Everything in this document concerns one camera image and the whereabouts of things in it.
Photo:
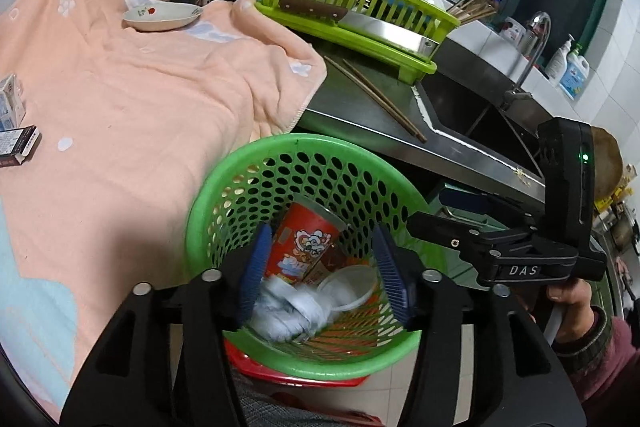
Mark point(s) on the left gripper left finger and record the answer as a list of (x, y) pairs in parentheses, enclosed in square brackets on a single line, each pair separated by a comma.
[(161, 360)]

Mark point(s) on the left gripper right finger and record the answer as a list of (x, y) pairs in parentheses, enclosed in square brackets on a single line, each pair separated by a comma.
[(517, 379)]

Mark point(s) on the white plastic lid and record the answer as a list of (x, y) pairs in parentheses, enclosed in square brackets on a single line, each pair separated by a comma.
[(349, 288)]

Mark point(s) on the red cartoon paper cup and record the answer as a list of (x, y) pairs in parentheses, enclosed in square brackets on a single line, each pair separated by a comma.
[(305, 234)]

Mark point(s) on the black cigarette box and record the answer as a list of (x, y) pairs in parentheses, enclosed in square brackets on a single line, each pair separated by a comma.
[(17, 144)]

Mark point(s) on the green perforated trash basket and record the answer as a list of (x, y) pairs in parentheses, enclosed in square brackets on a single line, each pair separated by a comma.
[(320, 196)]

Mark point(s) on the person right hand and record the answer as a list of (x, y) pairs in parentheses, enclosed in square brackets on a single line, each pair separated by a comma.
[(579, 317)]

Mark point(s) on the blue label soap bottle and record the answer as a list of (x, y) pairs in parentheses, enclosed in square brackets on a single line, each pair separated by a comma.
[(576, 73)]

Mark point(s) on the white detergent bottle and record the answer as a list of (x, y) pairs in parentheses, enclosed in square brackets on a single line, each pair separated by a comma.
[(557, 66)]

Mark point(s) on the wooden chopstick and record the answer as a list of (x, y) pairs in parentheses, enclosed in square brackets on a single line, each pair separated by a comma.
[(389, 108), (378, 91)]

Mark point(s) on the chrome sink faucet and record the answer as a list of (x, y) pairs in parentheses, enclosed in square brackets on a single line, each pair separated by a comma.
[(539, 27)]

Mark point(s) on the peach floral towel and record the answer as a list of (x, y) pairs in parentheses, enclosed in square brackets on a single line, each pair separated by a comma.
[(131, 123)]

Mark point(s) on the cleaver knife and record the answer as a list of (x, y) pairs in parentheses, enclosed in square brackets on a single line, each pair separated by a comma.
[(387, 33)]

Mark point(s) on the green dish rack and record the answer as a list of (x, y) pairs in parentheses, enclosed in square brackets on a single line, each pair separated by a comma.
[(426, 19)]

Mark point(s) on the blue white milk carton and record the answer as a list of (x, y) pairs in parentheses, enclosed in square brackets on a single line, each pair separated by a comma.
[(12, 108)]

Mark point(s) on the white ceramic dish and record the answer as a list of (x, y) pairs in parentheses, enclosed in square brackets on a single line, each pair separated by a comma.
[(159, 16)]

